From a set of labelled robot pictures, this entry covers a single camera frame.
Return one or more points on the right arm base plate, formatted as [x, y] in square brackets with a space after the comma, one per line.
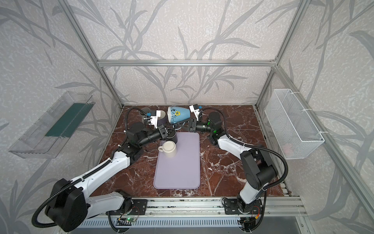
[233, 206]

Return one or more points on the blue mug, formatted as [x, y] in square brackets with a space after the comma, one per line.
[178, 114]

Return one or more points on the clear plastic wall bin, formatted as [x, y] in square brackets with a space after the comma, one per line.
[47, 137]

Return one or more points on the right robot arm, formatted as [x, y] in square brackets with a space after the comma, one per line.
[264, 168]

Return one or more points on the white wire mesh basket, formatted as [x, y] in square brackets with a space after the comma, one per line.
[296, 133]

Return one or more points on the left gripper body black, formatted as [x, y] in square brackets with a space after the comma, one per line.
[163, 131]

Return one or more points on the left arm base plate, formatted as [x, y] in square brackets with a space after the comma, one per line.
[133, 207]

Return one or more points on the black mug white rim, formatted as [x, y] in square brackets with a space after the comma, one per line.
[172, 136]

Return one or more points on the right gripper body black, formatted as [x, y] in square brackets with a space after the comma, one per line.
[192, 126]

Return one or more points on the lilac rectangular tray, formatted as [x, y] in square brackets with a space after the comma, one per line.
[183, 170]

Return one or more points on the white slotted vent strip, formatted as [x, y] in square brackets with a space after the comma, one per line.
[178, 222]

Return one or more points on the lilac purple mug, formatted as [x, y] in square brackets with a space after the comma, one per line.
[163, 118]

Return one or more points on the cream white mug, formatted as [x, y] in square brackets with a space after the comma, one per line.
[168, 149]

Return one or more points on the grey mug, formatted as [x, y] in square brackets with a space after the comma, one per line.
[143, 114]

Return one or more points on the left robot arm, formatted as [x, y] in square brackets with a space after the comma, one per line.
[70, 203]

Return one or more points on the aluminium front rail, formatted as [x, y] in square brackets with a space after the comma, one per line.
[212, 207]

